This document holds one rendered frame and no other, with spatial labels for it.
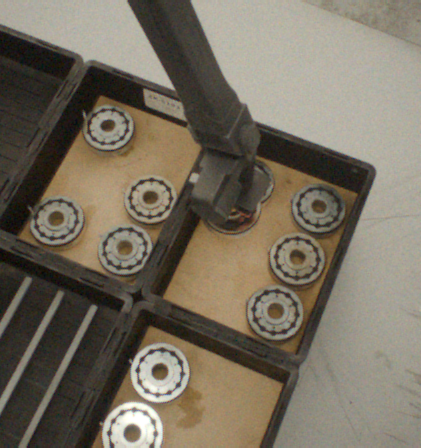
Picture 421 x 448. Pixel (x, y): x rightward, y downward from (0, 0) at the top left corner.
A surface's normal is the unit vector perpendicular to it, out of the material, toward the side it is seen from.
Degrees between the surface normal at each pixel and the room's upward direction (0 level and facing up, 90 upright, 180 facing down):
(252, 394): 0
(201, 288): 0
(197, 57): 72
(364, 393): 0
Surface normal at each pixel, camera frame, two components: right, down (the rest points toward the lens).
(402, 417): 0.00, -0.39
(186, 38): 0.83, 0.32
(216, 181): -0.32, -0.39
